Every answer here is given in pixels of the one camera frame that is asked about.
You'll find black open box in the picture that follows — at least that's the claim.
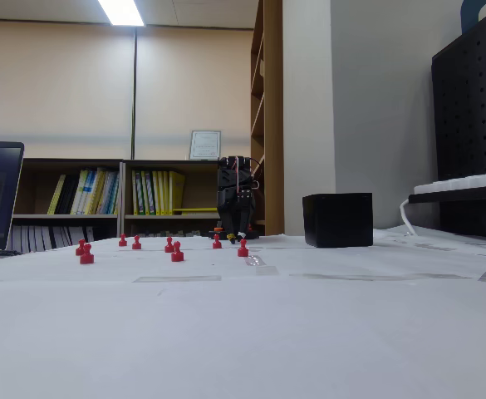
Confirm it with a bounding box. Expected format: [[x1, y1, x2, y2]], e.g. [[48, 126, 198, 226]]
[[302, 192, 374, 249]]

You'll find framed white certificate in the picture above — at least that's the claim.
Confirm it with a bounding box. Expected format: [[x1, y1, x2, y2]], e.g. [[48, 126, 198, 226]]
[[189, 130, 222, 161]]

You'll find yellow green binder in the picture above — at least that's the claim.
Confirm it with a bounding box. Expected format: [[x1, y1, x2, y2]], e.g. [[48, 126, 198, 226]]
[[140, 170, 152, 216], [131, 170, 143, 216]]

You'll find tall wooden bookshelf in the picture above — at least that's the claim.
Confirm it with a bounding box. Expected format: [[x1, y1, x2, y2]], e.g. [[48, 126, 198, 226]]
[[249, 0, 285, 236]]

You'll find white paper table cover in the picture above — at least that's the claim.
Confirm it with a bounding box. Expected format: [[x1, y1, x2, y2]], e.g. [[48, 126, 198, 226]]
[[0, 234, 486, 399]]

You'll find white blue binder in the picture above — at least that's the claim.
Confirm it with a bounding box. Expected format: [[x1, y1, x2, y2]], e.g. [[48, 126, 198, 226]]
[[99, 170, 120, 215]]

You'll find beige roller blind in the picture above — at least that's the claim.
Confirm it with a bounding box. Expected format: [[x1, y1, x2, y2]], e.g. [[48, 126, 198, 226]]
[[135, 25, 255, 149], [0, 19, 135, 149]]

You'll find dark vertical pole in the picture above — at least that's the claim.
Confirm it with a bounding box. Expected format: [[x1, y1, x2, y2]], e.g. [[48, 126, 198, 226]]
[[130, 27, 139, 161]]

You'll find white blue book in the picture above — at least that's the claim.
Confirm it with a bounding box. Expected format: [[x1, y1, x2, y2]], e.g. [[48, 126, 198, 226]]
[[70, 169, 91, 215]]

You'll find black book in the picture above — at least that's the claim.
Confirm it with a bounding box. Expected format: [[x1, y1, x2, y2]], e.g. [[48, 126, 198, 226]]
[[55, 174, 81, 215]]

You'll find thin yellow book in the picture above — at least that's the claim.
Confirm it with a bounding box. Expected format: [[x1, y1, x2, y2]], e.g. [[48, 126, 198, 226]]
[[47, 174, 67, 215]]

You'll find ceiling light panel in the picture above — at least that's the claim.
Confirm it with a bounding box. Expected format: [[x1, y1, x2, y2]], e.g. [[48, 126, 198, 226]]
[[96, 0, 146, 27]]

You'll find black pegboard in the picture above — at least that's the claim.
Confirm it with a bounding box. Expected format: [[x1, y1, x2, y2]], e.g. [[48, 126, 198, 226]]
[[430, 3, 486, 241]]

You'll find white power cable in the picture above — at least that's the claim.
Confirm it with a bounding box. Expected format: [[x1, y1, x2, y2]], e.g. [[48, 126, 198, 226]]
[[399, 198, 419, 237]]

